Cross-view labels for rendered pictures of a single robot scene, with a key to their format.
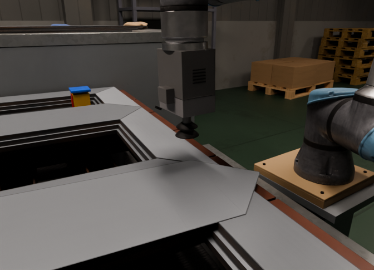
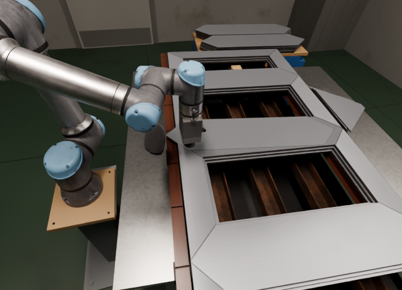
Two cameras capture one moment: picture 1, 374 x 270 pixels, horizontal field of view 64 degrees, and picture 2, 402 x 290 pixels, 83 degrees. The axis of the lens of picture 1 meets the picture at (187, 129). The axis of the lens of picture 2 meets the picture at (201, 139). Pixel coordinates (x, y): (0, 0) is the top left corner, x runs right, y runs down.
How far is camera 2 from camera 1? 1.14 m
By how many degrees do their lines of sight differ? 112
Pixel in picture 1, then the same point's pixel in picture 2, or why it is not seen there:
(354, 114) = (94, 133)
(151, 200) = (211, 131)
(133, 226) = (218, 124)
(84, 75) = not seen: outside the picture
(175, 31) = not seen: hidden behind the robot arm
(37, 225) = (246, 131)
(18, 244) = (248, 126)
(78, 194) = (236, 141)
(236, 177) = (176, 134)
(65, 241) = (236, 124)
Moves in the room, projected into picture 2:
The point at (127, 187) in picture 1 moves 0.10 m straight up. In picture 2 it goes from (218, 140) to (221, 122)
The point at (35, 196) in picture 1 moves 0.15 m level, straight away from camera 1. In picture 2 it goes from (250, 143) to (265, 174)
